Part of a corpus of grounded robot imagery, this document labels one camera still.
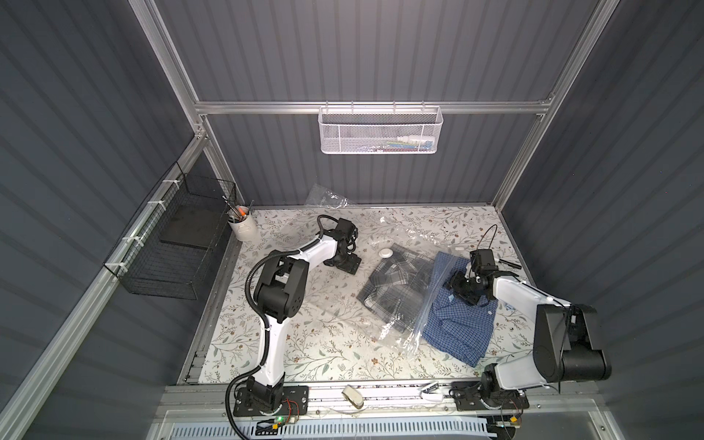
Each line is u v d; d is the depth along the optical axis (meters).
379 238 1.11
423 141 0.91
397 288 0.94
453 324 0.83
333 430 0.77
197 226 0.77
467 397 0.73
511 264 1.02
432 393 0.74
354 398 0.73
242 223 1.02
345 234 0.85
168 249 0.72
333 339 0.85
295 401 0.72
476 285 0.69
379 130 1.12
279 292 0.57
